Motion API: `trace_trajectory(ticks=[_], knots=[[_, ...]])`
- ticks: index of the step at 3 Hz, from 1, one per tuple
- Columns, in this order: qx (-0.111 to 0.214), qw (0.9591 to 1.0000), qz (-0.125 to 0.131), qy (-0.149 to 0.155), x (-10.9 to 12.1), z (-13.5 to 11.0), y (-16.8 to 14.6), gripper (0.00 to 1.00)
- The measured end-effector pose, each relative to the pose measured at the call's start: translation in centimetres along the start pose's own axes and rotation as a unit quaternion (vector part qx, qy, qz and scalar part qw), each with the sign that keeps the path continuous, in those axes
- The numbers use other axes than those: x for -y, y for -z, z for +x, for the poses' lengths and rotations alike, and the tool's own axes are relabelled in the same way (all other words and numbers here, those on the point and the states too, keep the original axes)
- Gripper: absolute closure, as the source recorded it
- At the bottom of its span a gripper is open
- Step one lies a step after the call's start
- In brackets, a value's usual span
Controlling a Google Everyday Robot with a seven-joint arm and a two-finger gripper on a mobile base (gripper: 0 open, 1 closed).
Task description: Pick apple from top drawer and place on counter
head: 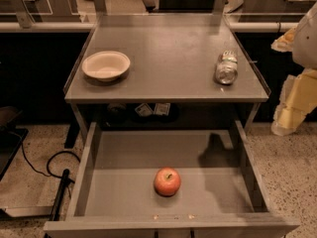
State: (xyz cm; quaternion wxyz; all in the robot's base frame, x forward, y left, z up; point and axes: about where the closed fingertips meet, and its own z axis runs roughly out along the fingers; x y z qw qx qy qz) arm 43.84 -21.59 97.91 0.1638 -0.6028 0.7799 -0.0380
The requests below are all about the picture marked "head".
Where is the white paper bowl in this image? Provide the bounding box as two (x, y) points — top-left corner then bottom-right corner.
(82, 51), (131, 82)

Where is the grey open top drawer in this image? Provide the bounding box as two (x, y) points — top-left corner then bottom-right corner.
(45, 122), (299, 238)

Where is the grey counter cabinet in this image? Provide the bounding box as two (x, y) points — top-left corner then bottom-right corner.
(64, 14), (269, 136)

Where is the black floor cable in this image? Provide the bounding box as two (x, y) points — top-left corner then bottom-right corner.
(9, 130), (81, 180)

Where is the red apple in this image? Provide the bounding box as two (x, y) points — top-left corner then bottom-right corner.
(154, 168), (181, 196)

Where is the white label tag left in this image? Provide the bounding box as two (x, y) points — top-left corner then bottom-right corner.
(135, 103), (153, 117)

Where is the black bar on floor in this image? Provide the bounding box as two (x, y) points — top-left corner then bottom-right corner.
(50, 169), (71, 221)

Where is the clear plastic bottle lying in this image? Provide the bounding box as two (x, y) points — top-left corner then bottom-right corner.
(215, 50), (238, 85)

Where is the dark equipment at left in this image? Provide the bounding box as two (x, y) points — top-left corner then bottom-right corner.
(0, 106), (28, 180)

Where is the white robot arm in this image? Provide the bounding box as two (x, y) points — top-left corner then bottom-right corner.
(271, 3), (317, 136)

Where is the white label tag right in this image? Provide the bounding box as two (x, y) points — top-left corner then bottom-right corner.
(155, 103), (170, 116)

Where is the white label tag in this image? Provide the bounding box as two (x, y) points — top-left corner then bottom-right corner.
(135, 103), (153, 117)
(155, 103), (170, 116)

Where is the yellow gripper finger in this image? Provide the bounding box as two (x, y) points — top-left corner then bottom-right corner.
(271, 28), (296, 53)
(271, 68), (317, 136)

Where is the white horizontal rail pipe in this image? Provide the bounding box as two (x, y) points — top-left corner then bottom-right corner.
(0, 22), (297, 33)

